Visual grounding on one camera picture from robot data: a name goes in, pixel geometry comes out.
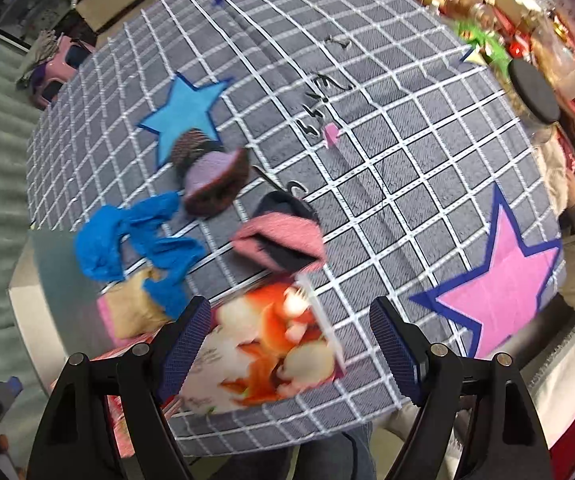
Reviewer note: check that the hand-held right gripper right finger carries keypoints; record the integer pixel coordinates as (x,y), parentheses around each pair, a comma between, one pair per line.
(397,350)

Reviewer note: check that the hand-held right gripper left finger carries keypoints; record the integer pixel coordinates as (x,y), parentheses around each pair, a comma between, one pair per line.
(185,345)

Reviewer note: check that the white cardboard box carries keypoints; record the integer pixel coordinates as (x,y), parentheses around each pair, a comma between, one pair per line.
(32,330)

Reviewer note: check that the tan cloth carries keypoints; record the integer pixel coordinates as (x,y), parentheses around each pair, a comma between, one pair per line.
(132,310)

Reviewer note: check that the white box with squirrel print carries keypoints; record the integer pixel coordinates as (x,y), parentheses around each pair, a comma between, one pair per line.
(267,355)

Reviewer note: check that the blue cloth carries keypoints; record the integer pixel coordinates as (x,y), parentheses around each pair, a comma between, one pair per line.
(102,245)

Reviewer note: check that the small pink pad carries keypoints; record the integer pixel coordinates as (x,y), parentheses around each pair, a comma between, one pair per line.
(103,310)

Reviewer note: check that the person's legs in jeans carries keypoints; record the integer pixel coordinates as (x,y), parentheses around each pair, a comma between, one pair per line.
(317,455)

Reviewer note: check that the grey checked blanket with stars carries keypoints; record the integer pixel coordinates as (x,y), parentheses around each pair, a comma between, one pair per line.
(392,170)

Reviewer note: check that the small pink clip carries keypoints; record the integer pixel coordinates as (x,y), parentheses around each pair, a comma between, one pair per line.
(331,134)

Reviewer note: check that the cream knit cloth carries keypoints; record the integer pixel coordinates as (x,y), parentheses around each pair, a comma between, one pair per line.
(555,175)

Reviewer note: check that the clear jar with black lid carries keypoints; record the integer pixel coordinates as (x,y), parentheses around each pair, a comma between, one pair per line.
(532,90)

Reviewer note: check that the pink plastic stool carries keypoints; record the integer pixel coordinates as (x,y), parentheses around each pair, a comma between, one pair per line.
(64,55)

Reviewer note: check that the green snack packet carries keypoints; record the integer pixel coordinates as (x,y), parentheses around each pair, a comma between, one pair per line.
(482,40)

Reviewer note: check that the grey cloth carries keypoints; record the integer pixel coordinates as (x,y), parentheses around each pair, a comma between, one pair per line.
(42,47)

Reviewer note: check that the black frame folding chair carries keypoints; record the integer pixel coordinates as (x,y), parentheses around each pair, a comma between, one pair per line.
(112,7)

